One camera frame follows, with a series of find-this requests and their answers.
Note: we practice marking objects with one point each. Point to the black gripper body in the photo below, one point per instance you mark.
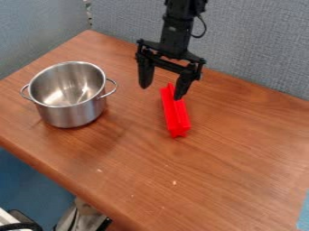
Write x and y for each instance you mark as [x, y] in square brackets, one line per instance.
[168, 61]

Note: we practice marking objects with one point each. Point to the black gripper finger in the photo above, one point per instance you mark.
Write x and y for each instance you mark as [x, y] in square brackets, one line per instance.
[146, 70]
[183, 83]

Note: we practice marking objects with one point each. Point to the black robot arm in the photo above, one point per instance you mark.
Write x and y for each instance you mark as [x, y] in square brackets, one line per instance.
[178, 24]

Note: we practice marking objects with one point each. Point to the stainless steel pot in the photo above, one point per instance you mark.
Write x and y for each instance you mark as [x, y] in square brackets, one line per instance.
[68, 92]

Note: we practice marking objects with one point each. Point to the red star-shaped block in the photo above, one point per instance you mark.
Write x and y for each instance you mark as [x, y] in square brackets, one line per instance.
[175, 112]

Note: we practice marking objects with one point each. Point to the metal table leg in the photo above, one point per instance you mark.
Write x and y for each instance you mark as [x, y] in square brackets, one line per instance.
[81, 218]

